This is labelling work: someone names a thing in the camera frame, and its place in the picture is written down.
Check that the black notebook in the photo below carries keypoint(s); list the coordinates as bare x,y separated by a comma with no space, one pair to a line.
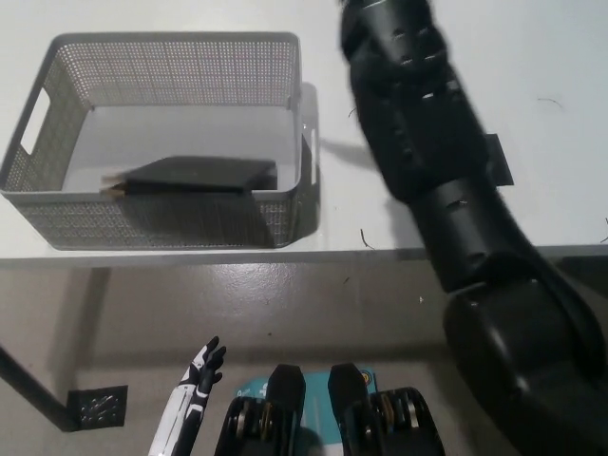
199,173

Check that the grey perforated plastic basket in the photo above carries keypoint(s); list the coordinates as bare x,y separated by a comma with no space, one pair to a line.
95,223

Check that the robot body black teal blocks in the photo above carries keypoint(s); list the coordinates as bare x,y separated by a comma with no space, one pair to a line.
285,418

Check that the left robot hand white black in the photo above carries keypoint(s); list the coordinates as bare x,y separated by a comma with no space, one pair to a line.
190,413

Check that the black tape patch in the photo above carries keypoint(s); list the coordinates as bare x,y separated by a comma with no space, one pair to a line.
501,164

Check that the black table foot plate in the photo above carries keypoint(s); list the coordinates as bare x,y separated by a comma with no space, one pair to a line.
100,407

